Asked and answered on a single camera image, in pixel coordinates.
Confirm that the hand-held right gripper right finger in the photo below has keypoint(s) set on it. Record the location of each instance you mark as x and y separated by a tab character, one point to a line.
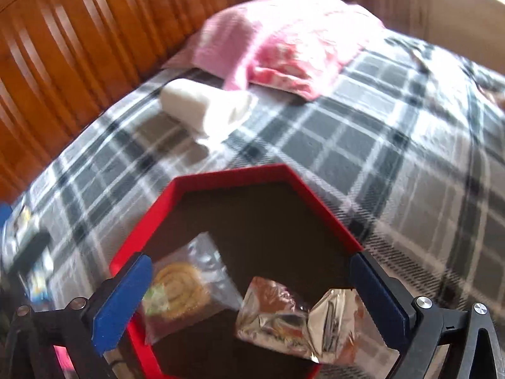
382	299

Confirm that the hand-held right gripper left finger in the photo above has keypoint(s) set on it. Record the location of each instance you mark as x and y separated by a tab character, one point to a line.
118	300

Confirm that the clear-wrapped swirl pastry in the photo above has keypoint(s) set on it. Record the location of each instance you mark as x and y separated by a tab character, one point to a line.
182	288

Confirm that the silver foil snack packet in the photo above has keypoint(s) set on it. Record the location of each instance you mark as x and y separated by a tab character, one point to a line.
300	320

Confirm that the red octagonal box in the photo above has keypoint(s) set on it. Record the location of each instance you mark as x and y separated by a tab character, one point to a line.
256	221

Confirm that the grey plaid blanket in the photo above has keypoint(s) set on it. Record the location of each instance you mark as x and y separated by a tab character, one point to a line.
355	142

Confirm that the wooden headboard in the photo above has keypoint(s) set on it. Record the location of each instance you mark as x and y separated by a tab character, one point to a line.
75	47

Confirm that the white rolled towel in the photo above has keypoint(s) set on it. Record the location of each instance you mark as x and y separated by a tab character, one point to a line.
205	104

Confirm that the pink pillow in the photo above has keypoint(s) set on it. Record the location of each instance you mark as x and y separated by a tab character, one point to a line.
282	42

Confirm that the beige curtain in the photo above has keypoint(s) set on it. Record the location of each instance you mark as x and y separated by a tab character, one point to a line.
438	8

